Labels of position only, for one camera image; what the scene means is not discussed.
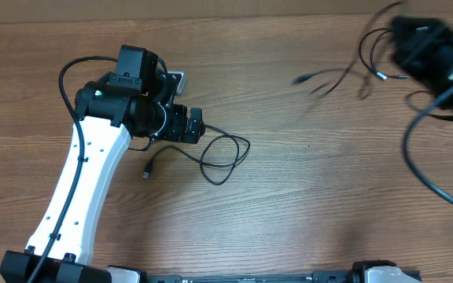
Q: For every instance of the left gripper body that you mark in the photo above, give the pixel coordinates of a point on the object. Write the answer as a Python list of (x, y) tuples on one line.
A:
[(174, 128)]

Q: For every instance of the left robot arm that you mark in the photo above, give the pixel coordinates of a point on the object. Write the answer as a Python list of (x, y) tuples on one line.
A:
[(136, 100)]

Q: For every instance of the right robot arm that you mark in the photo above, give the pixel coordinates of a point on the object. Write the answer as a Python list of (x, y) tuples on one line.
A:
[(423, 48)]

